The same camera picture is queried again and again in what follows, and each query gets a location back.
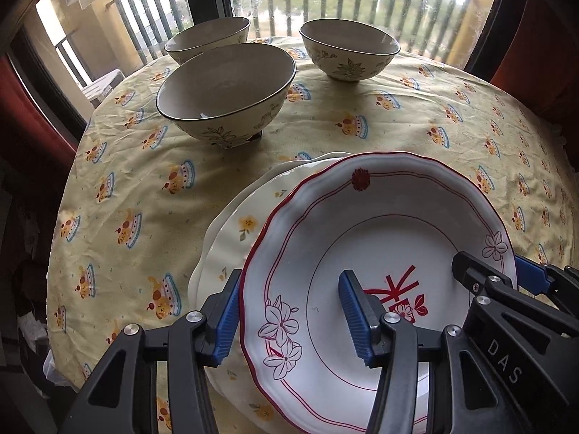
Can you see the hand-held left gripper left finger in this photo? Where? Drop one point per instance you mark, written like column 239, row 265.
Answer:
column 226, row 321

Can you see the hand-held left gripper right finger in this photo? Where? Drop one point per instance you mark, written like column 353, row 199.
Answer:
column 355, row 321

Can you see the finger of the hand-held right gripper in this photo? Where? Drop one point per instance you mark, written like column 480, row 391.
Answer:
column 531, row 275
column 481, row 275

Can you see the white beaded rim plate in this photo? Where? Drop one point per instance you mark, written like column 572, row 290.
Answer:
column 193, row 285

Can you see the scalloped yellow flower plate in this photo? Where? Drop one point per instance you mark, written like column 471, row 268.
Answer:
column 244, row 230

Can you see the white plate red pattern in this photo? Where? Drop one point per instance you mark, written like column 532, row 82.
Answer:
column 316, row 235

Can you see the cream floral bowl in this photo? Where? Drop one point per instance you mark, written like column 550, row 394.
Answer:
column 199, row 38
column 226, row 86
column 348, row 63

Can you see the white crumpled plastic bag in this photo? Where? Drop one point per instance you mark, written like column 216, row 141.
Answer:
column 53, row 366

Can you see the yellow printed tablecloth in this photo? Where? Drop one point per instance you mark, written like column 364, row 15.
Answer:
column 384, row 122

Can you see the white plastic chair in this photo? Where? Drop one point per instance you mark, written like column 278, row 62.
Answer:
column 102, row 86

